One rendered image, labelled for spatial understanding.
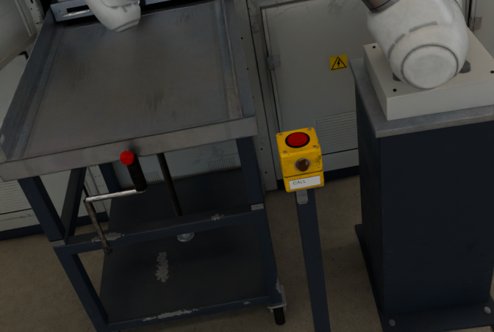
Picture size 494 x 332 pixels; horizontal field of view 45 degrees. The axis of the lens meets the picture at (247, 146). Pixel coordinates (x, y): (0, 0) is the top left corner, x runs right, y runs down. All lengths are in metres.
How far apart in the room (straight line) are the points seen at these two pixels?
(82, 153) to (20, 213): 1.11
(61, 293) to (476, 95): 1.58
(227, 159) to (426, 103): 1.03
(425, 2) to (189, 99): 0.60
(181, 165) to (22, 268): 0.73
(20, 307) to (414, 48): 1.69
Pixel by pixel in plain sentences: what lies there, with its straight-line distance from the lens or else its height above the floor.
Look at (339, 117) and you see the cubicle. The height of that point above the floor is 0.31.
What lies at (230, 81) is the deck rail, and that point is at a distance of 1.51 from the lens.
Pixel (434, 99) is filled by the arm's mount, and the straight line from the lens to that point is 1.47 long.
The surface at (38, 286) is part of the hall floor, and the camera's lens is 2.39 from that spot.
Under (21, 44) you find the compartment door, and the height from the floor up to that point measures 0.86.
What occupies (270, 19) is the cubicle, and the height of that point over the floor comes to 0.76.
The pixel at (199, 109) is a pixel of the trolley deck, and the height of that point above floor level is 0.85.
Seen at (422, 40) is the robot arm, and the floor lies 1.04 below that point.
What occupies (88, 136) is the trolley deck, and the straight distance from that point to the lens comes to 1.46.
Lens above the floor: 1.62
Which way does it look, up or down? 37 degrees down
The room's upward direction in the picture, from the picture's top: 11 degrees counter-clockwise
